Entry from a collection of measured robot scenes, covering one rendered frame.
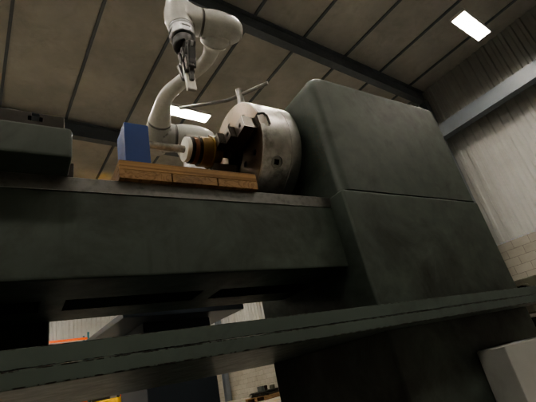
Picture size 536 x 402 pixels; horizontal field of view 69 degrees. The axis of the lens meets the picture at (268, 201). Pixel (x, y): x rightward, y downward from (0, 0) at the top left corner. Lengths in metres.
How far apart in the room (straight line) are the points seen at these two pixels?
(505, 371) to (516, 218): 10.53
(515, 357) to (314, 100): 0.80
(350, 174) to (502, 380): 0.58
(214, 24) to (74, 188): 0.96
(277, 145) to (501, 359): 0.73
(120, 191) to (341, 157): 0.57
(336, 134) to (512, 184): 10.69
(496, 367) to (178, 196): 0.81
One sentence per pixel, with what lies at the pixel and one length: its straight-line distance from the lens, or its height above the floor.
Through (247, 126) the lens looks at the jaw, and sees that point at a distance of 1.04.
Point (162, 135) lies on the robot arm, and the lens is 1.80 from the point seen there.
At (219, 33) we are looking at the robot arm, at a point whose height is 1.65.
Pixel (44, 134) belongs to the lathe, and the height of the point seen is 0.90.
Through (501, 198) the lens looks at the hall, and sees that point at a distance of 11.72.
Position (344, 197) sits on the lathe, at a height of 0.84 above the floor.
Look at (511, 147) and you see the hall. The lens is 11.83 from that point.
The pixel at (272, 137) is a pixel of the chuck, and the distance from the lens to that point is 1.04.
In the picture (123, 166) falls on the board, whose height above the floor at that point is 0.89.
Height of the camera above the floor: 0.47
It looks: 24 degrees up
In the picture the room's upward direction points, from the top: 13 degrees counter-clockwise
